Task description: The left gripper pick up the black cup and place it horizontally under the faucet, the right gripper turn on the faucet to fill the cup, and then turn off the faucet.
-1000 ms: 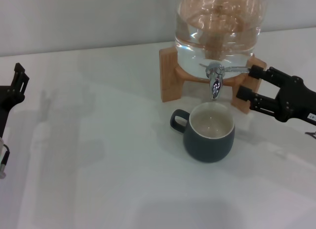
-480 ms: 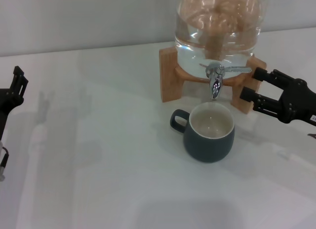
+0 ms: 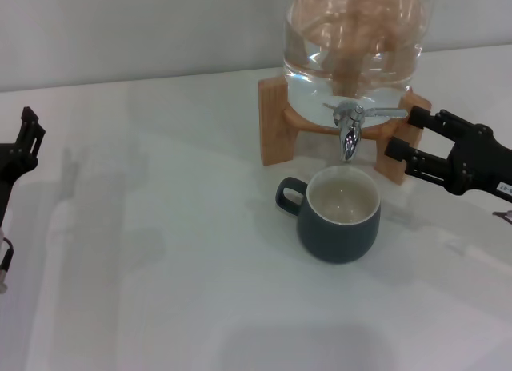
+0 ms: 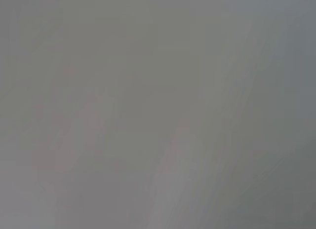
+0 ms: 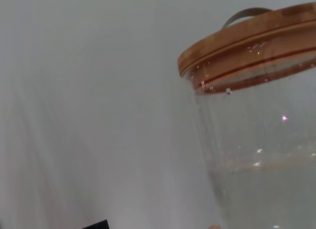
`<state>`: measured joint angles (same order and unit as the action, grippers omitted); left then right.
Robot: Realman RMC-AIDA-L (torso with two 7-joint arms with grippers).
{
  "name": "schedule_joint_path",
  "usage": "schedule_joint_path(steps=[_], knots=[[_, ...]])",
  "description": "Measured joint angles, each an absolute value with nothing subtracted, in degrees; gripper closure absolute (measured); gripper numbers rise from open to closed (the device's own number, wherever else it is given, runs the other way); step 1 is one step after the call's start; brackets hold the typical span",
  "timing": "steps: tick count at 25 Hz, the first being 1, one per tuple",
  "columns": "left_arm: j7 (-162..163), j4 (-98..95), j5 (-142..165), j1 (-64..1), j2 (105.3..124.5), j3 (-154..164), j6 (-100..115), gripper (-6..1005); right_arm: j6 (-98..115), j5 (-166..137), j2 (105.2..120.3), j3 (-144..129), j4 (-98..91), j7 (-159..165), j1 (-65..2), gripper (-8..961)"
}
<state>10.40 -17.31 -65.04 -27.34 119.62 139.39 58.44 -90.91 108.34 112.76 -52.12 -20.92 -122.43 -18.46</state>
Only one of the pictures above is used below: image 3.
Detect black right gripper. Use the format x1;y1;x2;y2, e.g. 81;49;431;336
384;106;512;204

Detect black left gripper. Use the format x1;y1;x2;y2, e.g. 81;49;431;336
0;106;46;228

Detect chrome faucet tap with lever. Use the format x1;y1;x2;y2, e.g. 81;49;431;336
322;100;409;164

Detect dark teal ceramic mug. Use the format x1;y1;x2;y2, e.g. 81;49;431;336
274;166;382;264

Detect clear glass water dispenser jar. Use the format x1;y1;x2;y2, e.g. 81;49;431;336
282;0;435;130

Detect wooden dispenser stand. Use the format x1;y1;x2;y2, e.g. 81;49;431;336
258;75;433;186

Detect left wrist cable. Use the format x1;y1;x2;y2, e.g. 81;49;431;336
0;237;15;294

